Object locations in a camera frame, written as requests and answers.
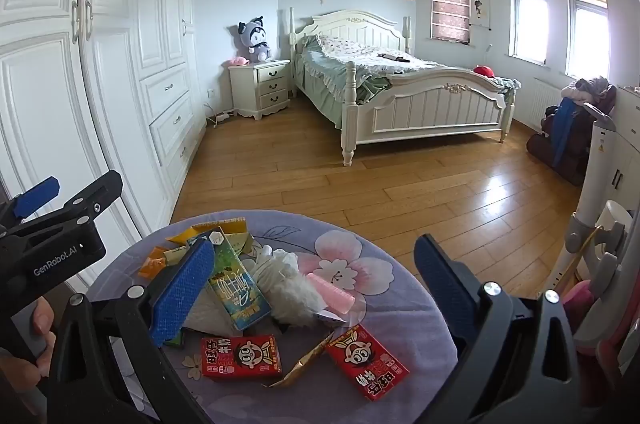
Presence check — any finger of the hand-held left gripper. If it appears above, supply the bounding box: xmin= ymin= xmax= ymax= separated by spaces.
xmin=0 ymin=176 xmax=61 ymax=233
xmin=7 ymin=170 xmax=124 ymax=239

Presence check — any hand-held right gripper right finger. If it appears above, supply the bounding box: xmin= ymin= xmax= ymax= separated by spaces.
xmin=414 ymin=233 xmax=585 ymax=424

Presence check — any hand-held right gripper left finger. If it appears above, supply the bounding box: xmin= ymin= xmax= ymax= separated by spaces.
xmin=47 ymin=238 xmax=217 ymax=424

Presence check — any pale yellow wrapper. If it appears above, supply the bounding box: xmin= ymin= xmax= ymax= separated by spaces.
xmin=162 ymin=244 xmax=198 ymax=267

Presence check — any white tissue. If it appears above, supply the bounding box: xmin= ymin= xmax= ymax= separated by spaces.
xmin=181 ymin=291 xmax=247 ymax=339
xmin=248 ymin=245 xmax=327 ymax=330

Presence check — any orange candy wrapper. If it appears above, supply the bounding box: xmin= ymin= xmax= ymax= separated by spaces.
xmin=139 ymin=245 xmax=168 ymax=277

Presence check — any green drink carton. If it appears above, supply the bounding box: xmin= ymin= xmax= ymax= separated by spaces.
xmin=186 ymin=226 xmax=273 ymax=332

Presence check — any yellow foil wrapper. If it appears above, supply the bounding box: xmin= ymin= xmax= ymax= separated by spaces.
xmin=165 ymin=218 xmax=256 ymax=255

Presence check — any red milk carton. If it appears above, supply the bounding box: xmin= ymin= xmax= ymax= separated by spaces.
xmin=324 ymin=324 xmax=411 ymax=402
xmin=201 ymin=335 xmax=283 ymax=380

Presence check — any pink hair roller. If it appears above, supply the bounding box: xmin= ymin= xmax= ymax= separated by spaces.
xmin=306 ymin=271 xmax=356 ymax=317

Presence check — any golden sachet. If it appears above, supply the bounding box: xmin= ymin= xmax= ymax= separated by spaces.
xmin=262 ymin=329 xmax=337 ymax=389

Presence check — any person's left hand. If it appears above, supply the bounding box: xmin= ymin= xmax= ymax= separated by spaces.
xmin=0 ymin=298 xmax=57 ymax=392

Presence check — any purple floral cloth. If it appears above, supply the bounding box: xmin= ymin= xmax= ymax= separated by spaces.
xmin=82 ymin=209 xmax=473 ymax=424

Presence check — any white wardrobe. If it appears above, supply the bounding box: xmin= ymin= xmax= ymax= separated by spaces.
xmin=0 ymin=0 xmax=208 ymax=299

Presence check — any white power strip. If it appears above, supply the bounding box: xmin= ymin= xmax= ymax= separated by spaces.
xmin=205 ymin=104 xmax=233 ymax=127

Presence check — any dark red armchair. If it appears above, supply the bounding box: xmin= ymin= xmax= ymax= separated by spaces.
xmin=526 ymin=104 xmax=593 ymax=185

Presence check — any pink and grey chair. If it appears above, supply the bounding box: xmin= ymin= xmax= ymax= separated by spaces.
xmin=565 ymin=199 xmax=640 ymax=370

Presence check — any white wooden bed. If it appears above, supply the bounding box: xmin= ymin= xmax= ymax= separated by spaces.
xmin=289 ymin=7 xmax=517 ymax=167

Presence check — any white desk leg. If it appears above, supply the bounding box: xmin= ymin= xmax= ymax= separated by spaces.
xmin=545 ymin=101 xmax=631 ymax=305

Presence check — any blue garment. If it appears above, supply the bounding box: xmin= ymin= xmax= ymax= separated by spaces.
xmin=552 ymin=96 xmax=581 ymax=169

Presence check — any white nightstand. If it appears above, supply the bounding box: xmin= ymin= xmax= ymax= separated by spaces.
xmin=228 ymin=58 xmax=292 ymax=121

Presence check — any white radiator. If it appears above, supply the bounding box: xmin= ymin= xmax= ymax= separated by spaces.
xmin=530 ymin=76 xmax=576 ymax=129

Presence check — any purple plush toy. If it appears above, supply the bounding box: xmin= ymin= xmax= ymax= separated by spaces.
xmin=236 ymin=16 xmax=273 ymax=64

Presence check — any white cabinet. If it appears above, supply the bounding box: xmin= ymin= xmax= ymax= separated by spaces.
xmin=612 ymin=84 xmax=640 ymax=185

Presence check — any pile of clothes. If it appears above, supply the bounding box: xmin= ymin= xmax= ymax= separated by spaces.
xmin=560 ymin=76 xmax=617 ymax=115

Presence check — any green floral bedding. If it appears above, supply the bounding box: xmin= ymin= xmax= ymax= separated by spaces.
xmin=292 ymin=34 xmax=516 ymax=129

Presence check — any white framed window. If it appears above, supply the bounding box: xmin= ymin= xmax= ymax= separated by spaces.
xmin=564 ymin=0 xmax=610 ymax=79
xmin=509 ymin=0 xmax=548 ymax=67

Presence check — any striped window blind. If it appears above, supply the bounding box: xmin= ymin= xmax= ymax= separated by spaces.
xmin=430 ymin=0 xmax=472 ymax=43

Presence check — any yellow cable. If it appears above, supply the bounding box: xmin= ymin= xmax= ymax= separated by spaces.
xmin=559 ymin=226 xmax=603 ymax=287

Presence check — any white wall scroll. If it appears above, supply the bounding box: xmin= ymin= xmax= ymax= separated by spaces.
xmin=471 ymin=0 xmax=493 ymax=29

